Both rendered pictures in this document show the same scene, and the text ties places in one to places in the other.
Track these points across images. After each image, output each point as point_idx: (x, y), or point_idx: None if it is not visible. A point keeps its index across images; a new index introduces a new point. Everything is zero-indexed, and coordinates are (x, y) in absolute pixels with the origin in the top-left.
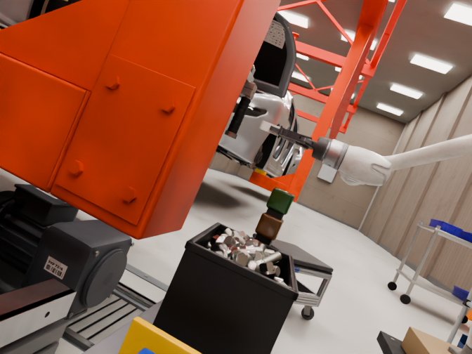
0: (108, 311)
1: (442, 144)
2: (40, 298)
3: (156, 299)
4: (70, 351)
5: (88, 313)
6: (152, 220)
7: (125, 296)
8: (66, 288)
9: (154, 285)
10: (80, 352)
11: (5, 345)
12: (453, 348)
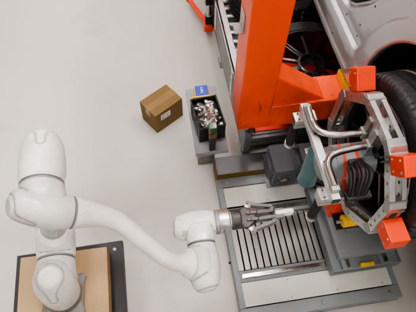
0: (294, 241)
1: (137, 223)
2: None
3: (291, 279)
4: (272, 197)
5: (296, 229)
6: (232, 104)
7: (303, 263)
8: None
9: (308, 296)
10: (270, 200)
11: None
12: (82, 308)
